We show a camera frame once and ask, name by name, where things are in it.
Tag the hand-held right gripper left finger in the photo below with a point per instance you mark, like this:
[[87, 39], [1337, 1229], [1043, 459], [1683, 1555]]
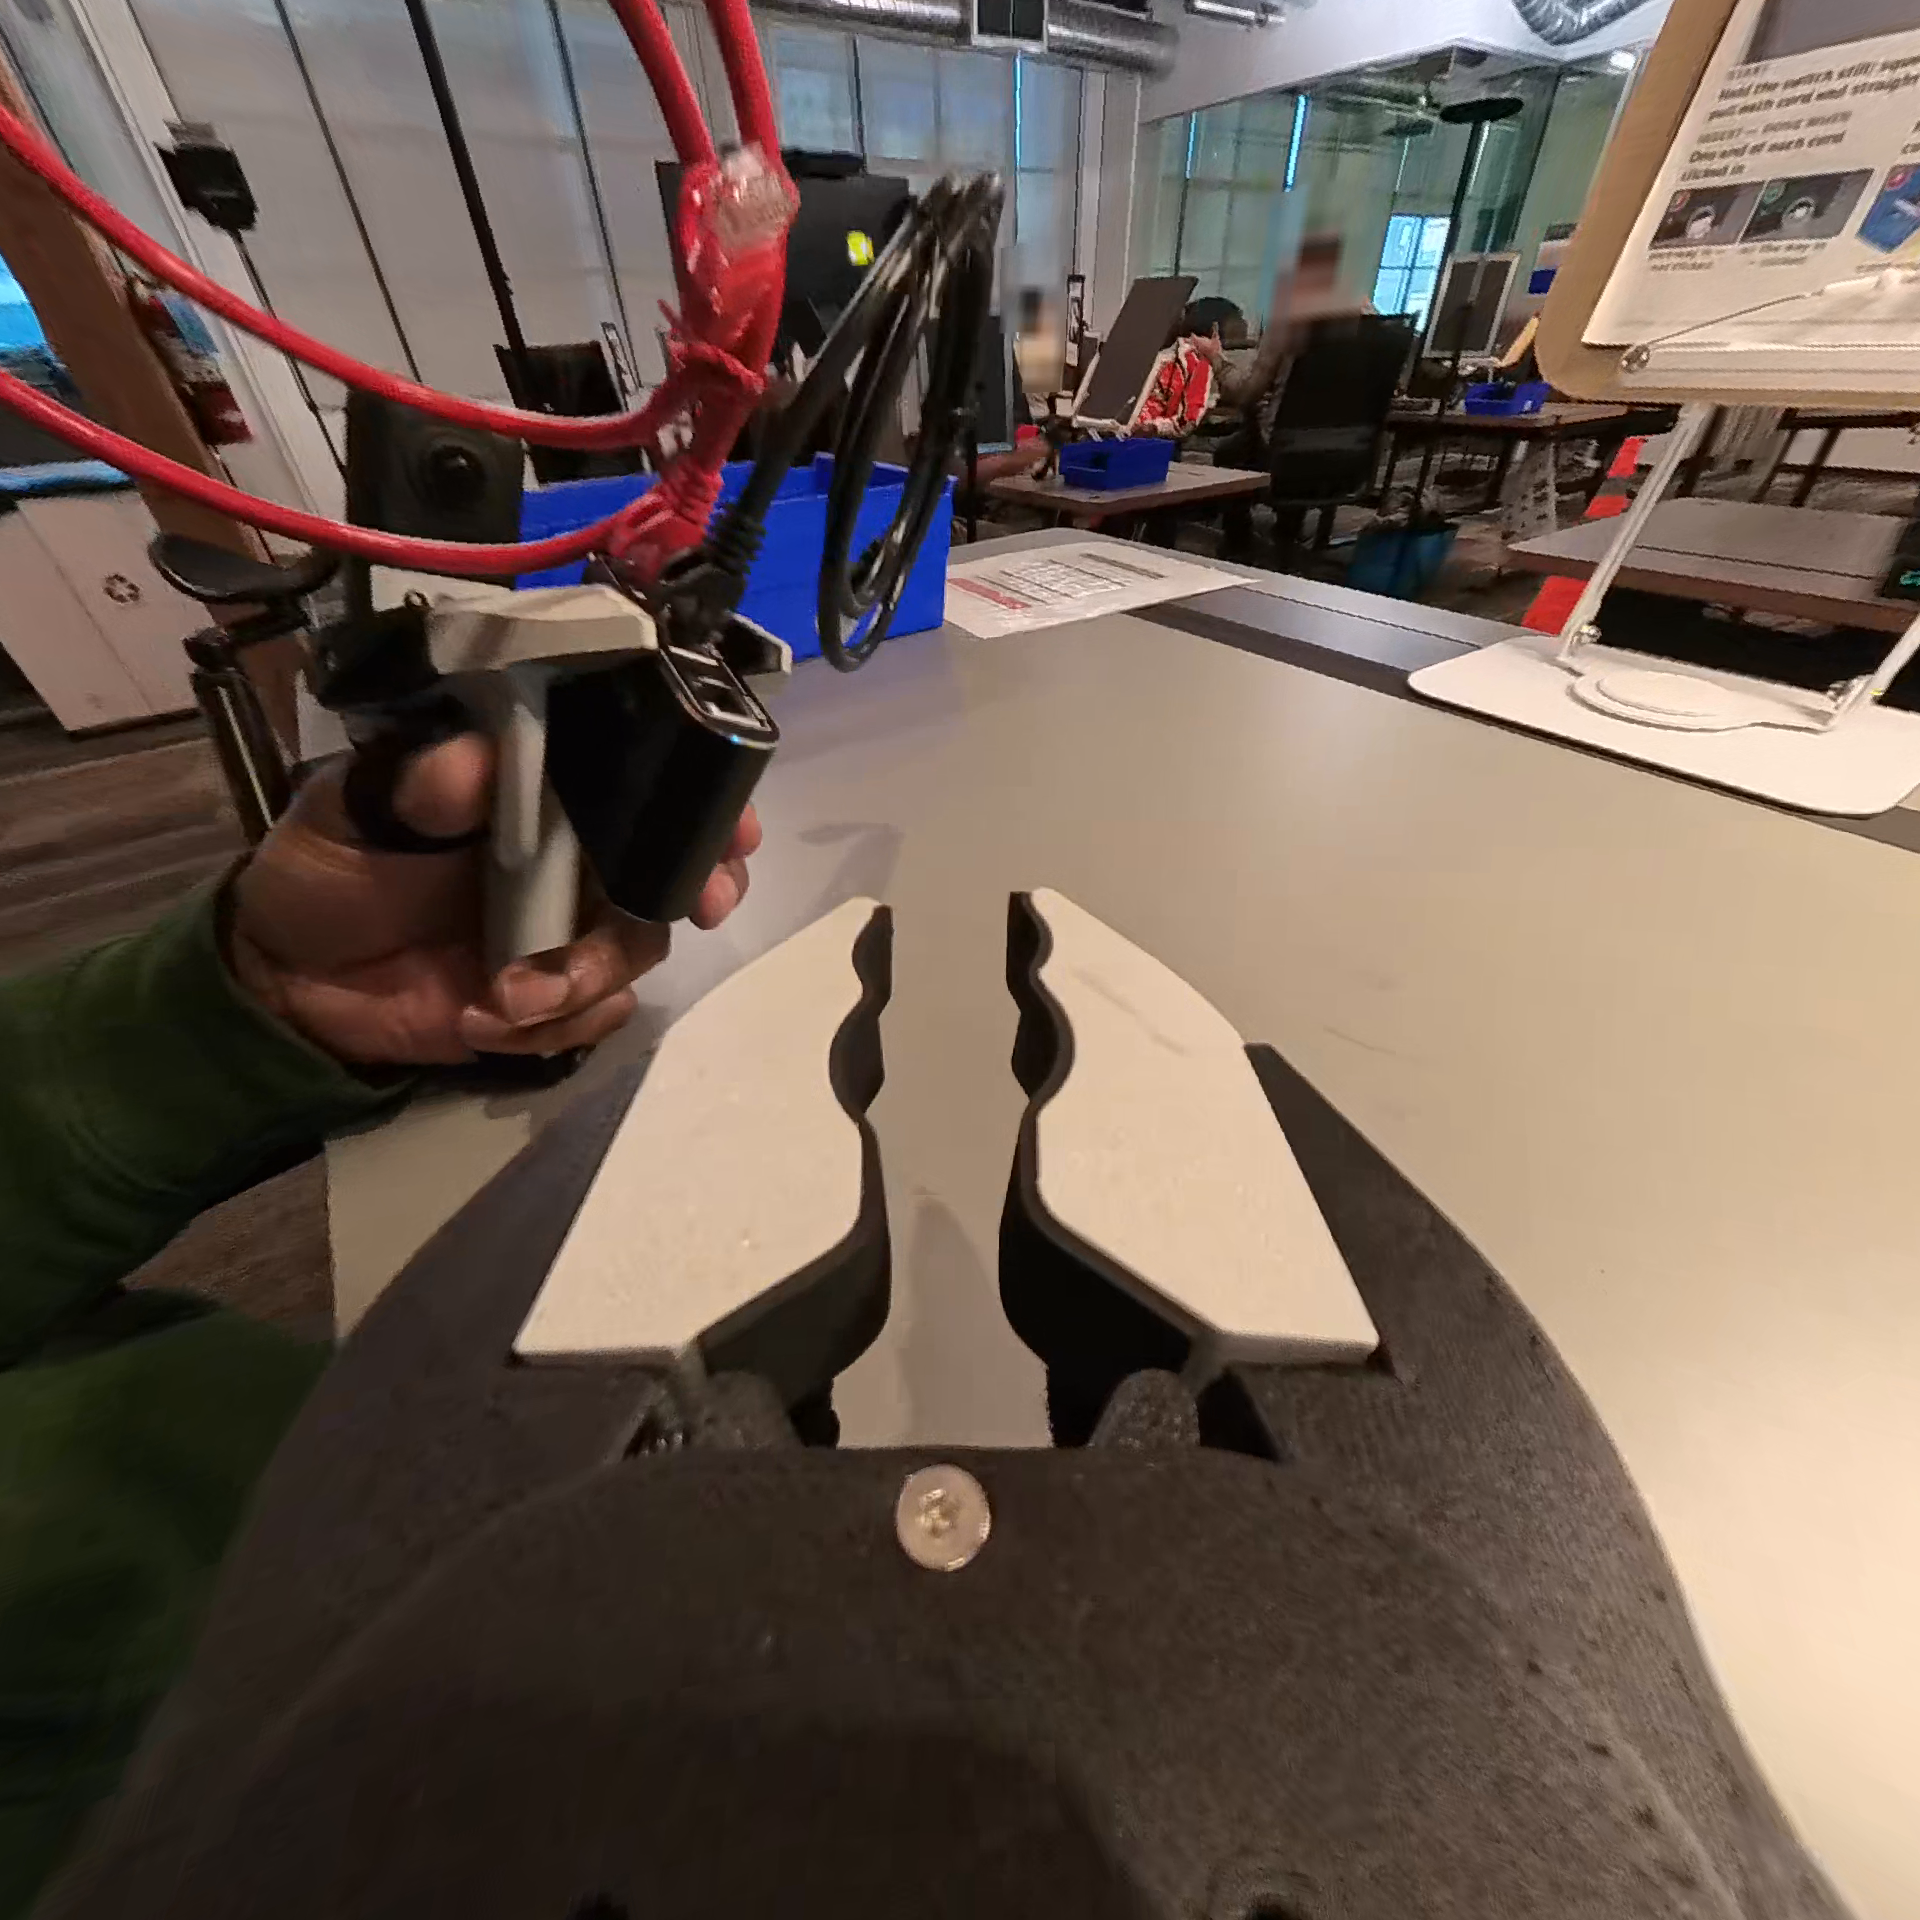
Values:
[[719, 1199]]

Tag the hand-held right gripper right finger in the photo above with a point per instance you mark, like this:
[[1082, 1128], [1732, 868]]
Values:
[[1185, 1199]]

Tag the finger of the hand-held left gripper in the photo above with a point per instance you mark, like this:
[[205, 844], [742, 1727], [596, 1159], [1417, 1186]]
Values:
[[524, 631], [758, 654]]

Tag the blue plastic bin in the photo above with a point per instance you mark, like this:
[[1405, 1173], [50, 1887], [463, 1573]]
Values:
[[794, 556]]

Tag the black network switch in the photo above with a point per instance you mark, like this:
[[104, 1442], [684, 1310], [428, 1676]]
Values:
[[661, 796]]

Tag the person's left forearm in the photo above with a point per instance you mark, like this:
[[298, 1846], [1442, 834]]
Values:
[[118, 1110]]

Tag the person's left hand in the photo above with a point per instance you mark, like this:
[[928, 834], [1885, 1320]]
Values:
[[362, 945]]

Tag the black saddle stool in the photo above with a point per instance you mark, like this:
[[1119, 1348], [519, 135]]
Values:
[[240, 580]]

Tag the red fire extinguisher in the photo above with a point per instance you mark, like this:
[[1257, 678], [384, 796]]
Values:
[[193, 377]]

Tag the black floor lamp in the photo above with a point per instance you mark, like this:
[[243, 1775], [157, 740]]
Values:
[[465, 182], [1477, 111]]

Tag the printed paper sheet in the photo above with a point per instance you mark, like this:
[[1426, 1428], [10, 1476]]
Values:
[[1079, 587]]

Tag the white recycling cabinet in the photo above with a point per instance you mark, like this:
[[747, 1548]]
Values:
[[88, 598]]

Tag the blue bin on table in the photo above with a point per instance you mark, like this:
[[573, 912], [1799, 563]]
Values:
[[1119, 460]]

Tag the large black screen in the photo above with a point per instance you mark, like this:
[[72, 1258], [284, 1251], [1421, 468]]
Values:
[[839, 225]]

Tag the black office chair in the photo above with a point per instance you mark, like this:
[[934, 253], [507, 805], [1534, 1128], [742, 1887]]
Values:
[[1342, 405]]

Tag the blue fabric bag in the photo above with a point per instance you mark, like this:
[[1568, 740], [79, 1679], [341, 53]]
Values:
[[1401, 563]]

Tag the small blue bin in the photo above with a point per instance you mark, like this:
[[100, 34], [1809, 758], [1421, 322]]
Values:
[[1502, 395]]

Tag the small monitor on pole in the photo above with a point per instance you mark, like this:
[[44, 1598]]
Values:
[[1471, 309]]

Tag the wooden post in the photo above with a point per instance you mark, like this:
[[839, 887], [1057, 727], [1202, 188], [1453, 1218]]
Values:
[[88, 343]]

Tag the black camera tripod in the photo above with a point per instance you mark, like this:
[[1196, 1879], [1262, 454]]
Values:
[[210, 182]]

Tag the metal ventilation duct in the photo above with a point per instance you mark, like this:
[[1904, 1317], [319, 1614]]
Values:
[[1079, 23]]

